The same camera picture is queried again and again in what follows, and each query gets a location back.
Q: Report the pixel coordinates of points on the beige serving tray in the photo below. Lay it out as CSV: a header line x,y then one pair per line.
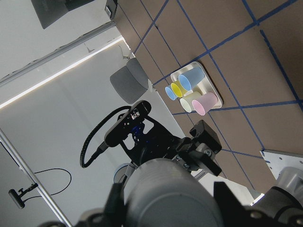
x,y
204,86

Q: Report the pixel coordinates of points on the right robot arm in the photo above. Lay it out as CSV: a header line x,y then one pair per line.
x,y
281,206

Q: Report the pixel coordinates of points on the light blue cup far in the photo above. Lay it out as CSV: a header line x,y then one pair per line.
x,y
170,93

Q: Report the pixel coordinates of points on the pale green cup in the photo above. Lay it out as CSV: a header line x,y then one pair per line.
x,y
186,101

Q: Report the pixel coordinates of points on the light blue cup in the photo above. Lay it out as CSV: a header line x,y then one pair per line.
x,y
191,78
170,93

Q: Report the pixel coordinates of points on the grey cup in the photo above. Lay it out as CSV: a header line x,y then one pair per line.
x,y
160,193

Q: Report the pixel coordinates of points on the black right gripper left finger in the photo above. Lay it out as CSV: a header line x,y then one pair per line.
x,y
115,207

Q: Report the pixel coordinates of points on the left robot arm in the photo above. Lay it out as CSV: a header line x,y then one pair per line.
x,y
125,170

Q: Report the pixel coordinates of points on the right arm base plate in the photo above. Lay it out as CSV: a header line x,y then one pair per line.
x,y
278,160

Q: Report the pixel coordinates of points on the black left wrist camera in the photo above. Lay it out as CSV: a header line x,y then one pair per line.
x,y
133,117

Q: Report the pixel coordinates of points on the yellow cup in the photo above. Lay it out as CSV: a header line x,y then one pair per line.
x,y
177,88

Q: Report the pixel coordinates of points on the light blue cup near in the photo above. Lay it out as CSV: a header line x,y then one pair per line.
x,y
191,78

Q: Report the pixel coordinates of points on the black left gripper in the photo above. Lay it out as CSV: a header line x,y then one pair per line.
x,y
158,142

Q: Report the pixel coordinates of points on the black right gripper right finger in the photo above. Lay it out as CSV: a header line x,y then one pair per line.
x,y
233,213

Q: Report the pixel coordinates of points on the pink cup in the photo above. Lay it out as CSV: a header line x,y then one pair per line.
x,y
204,103

